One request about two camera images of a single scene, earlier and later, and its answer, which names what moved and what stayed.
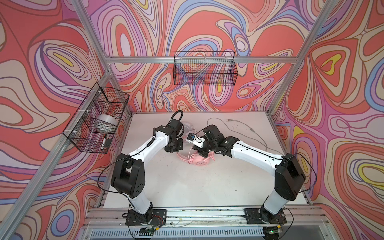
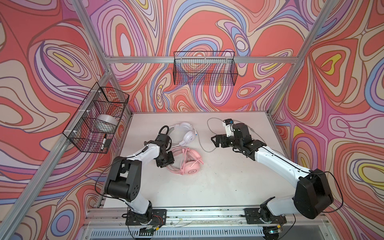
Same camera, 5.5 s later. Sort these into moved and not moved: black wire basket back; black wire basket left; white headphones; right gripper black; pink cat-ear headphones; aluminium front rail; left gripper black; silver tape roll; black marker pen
Moved: left gripper black; pink cat-ear headphones; right gripper black
Not moved: aluminium front rail; black marker pen; silver tape roll; black wire basket back; white headphones; black wire basket left
